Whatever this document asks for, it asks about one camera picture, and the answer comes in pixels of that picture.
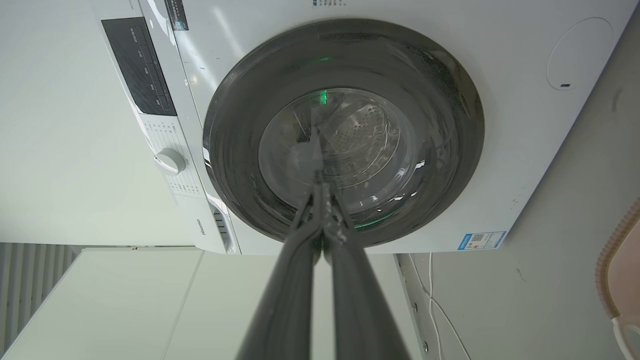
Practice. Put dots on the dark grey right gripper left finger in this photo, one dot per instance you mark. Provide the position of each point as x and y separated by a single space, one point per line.
285 300

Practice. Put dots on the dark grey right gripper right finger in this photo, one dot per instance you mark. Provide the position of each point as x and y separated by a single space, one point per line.
360 310

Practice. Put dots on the pink laundry basket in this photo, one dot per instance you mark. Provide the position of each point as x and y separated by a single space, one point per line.
620 280

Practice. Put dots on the blue energy label sticker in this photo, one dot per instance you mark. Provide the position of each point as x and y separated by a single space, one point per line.
482 240

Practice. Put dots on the white cabinet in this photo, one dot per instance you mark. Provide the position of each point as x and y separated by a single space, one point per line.
130 305

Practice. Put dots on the dark round washing machine door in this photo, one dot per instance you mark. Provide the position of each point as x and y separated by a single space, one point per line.
345 132

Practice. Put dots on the white round control dial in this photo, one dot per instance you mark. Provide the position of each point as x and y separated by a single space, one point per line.
170 161

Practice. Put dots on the white front-load washing machine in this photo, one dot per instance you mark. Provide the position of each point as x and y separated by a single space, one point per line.
500 165

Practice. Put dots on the white ribbed radiator panel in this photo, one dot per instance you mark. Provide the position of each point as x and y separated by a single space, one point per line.
30 280

